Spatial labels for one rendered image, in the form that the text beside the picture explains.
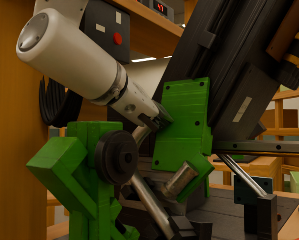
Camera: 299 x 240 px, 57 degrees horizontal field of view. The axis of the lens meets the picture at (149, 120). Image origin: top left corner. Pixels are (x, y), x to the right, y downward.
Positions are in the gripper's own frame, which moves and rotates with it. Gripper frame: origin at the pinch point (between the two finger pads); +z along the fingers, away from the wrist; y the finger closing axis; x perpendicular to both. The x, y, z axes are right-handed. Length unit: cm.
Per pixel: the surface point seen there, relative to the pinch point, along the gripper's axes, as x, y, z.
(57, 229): 43.0, 1.0, 9.5
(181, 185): 3.4, -16.3, 0.6
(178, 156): 1.3, -9.9, 3.1
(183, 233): 8.1, -23.5, 0.7
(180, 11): -138, 611, 512
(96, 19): -4.5, 27.9, -9.5
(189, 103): -7.7, -2.1, 2.3
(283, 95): -86, 113, 290
